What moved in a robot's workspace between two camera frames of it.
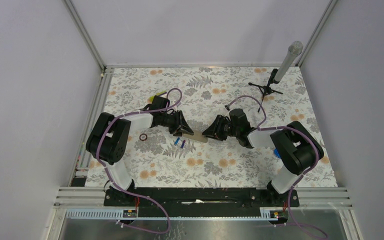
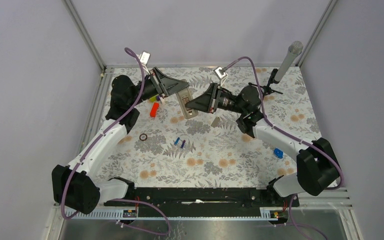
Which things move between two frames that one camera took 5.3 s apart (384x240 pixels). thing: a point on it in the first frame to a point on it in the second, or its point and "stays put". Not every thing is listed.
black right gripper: (214, 130) to (208, 102)
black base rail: (199, 202) stays put
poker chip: (143, 137) stays put
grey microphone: (294, 49) stays put
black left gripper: (180, 122) to (168, 85)
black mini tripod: (266, 89) stays put
